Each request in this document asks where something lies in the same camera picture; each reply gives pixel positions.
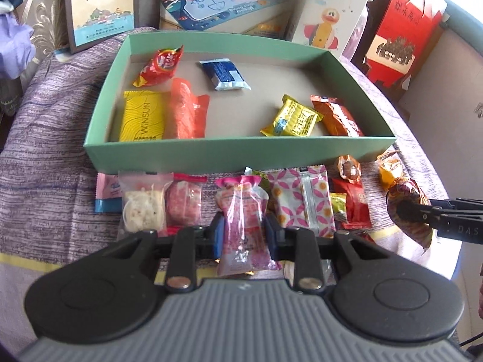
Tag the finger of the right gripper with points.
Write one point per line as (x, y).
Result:
(424, 213)

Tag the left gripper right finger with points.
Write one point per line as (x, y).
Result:
(299, 246)

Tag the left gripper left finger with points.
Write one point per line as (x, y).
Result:
(192, 244)

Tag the orange noodle snack bag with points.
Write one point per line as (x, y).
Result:
(409, 190)

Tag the clear packet pink cake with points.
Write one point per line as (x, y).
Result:
(183, 201)

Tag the pink patterned white packet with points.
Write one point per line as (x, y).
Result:
(302, 199)

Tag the clear pink jelly pouch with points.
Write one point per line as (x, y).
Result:
(243, 203)

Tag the clear packet white rice cake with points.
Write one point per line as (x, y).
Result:
(143, 202)

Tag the yellow rabbit snack packet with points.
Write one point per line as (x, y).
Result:
(391, 169)

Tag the yellow stick candy packet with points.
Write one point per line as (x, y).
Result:
(338, 204)

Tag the small red packet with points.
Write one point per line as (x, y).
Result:
(356, 204)

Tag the yellow printed snack packet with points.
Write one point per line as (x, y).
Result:
(293, 119)

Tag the long orange silver snack packet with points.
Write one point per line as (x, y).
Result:
(335, 117)

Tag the orange-red snack packet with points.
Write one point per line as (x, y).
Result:
(186, 112)

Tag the yellow Winsun packet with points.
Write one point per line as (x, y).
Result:
(143, 116)

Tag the blue white biscuit packet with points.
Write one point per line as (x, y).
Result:
(224, 75)

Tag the red Skittles packet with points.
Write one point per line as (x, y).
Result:
(161, 67)

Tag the small round orange candy packet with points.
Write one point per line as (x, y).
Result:
(349, 168)

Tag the pink blue vitamin candy packet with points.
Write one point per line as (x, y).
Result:
(108, 196)

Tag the mint green cardboard box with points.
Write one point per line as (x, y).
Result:
(233, 140)

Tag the red paper gift bag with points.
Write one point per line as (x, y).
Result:
(401, 38)

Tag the roly-poly duck toy box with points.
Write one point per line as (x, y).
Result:
(325, 24)

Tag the water doodle mat box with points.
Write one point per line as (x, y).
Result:
(264, 18)

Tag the pineapple cake gift box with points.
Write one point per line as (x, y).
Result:
(89, 22)

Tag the folded purple and teal clothes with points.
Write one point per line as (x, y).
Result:
(17, 49)

